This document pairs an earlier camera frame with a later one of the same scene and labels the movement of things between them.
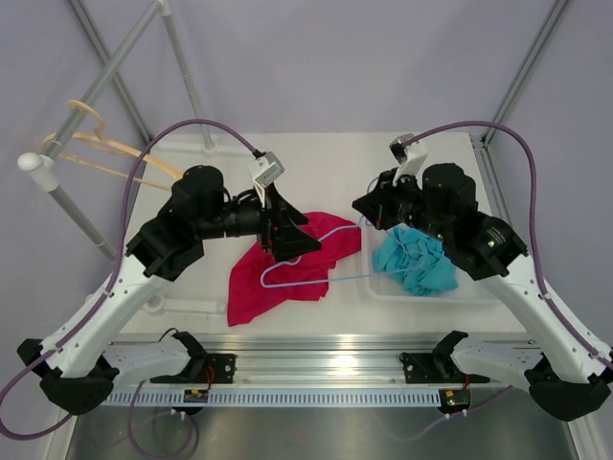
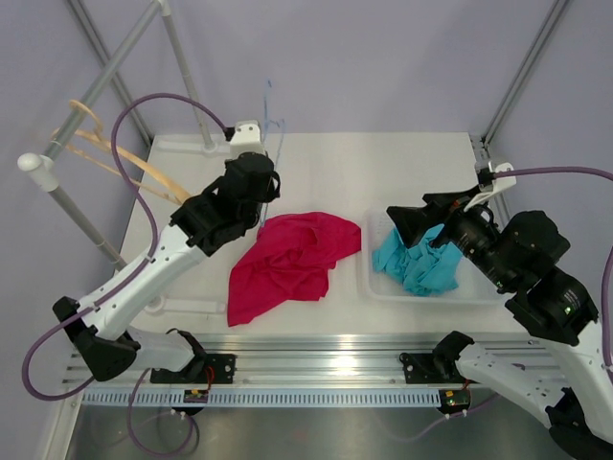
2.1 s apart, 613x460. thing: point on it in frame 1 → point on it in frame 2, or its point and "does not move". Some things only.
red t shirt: x=261 y=283 does not move
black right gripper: x=377 y=205 → x=412 y=220
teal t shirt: x=418 y=259 does not move
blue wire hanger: x=324 y=241 → x=267 y=123
